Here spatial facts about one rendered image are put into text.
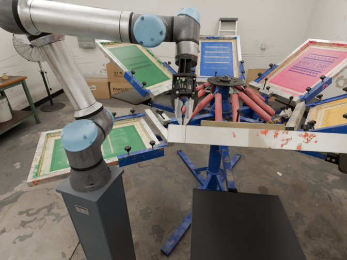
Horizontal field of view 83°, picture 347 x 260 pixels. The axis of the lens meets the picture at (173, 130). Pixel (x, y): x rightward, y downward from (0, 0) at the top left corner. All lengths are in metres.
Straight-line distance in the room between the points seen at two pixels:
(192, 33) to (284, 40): 4.68
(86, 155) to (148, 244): 1.44
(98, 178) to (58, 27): 0.49
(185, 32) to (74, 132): 0.48
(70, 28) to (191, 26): 0.33
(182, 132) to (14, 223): 2.38
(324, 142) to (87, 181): 0.70
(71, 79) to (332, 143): 0.77
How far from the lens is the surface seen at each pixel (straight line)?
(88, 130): 0.72
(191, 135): 0.41
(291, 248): 1.04
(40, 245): 2.35
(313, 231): 2.48
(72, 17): 0.61
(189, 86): 0.59
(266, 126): 1.07
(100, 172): 0.80
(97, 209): 0.83
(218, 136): 0.42
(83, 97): 0.81
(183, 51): 0.64
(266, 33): 5.16
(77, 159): 0.75
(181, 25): 0.68
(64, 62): 0.80
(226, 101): 1.75
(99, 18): 0.59
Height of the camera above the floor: 1.75
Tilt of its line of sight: 29 degrees down
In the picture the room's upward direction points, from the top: straight up
